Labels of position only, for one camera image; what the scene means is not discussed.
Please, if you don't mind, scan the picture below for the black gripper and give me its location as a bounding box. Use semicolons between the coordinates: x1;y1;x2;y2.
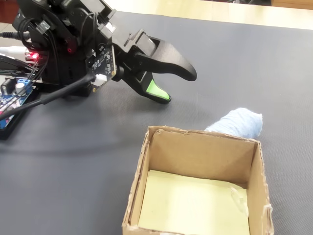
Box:
99;21;198;105

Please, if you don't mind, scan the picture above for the light blue cloth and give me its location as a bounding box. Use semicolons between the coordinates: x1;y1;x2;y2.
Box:
204;107;264;141

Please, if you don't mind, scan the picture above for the open cardboard box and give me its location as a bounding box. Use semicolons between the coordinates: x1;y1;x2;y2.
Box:
121;125;274;235

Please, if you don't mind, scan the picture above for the yellow paper box liner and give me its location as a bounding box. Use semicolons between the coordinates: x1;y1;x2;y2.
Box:
138;169;250;235

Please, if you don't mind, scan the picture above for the servo driver circuit board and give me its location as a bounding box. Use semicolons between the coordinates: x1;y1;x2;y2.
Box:
24;50;42;62

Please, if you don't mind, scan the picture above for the dark grey table mat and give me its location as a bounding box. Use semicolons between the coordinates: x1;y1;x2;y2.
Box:
0;9;313;235

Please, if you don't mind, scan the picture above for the blue controller circuit board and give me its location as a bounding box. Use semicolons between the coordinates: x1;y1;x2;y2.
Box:
0;75;37;130

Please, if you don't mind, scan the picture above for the gripper camera circuit board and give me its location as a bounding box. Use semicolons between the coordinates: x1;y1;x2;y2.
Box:
87;41;119;95

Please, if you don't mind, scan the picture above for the thin black servo cable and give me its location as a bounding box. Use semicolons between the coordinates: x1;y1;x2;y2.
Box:
18;18;53;84
81;11;99;59

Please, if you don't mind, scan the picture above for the thick black camera cable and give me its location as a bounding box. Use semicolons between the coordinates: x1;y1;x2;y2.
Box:
0;74;105;121

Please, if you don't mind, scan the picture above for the white usb cable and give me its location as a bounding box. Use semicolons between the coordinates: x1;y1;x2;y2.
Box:
0;46;31;55

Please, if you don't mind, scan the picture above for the black power plug cable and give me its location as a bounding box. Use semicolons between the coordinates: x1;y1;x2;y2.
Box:
0;31;26;41

